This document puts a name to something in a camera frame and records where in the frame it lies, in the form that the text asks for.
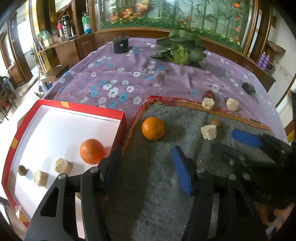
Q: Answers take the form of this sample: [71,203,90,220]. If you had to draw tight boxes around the red white shallow box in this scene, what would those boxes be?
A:
[2,100,126,234]

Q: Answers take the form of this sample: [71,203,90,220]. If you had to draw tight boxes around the beige peeled fruit chunk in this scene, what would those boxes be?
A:
[55,158,72,175]

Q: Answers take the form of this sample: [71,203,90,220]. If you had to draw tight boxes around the black thermos flask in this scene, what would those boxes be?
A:
[61,14,75,38]

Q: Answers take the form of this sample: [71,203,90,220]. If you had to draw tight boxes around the purple floral tablecloth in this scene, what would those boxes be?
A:
[45,38,287,141]

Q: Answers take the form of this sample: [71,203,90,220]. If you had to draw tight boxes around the orange mandarin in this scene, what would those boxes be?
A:
[80,138,105,165]
[142,117,166,141]

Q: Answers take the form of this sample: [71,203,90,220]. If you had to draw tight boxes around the green water bottle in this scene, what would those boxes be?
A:
[82,11,92,34]

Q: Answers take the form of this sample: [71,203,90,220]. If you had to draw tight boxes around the wooden shelf cabinet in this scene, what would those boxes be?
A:
[30,0,98,77]

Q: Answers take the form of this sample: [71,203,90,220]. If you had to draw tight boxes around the green leafy vegetable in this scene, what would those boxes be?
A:
[151,30,207,66]

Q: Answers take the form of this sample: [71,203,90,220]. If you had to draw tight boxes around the brown longan fruit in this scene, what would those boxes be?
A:
[18,165,28,176]
[210,118,221,127]

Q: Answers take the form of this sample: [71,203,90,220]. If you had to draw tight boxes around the small black clip object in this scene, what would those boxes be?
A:
[242,82,259,102]

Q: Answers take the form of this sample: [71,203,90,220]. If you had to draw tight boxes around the grey felt mat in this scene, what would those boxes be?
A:
[105,103,262,240]

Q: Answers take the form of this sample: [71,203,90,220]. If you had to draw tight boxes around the small wooden stool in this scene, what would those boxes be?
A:
[41,65,69,92]

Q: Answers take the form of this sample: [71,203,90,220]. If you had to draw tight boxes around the pink bottle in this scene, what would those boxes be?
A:
[57,21,64,42]

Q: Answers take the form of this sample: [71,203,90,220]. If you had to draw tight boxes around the black cylindrical device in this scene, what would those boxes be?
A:
[112,31,129,54]

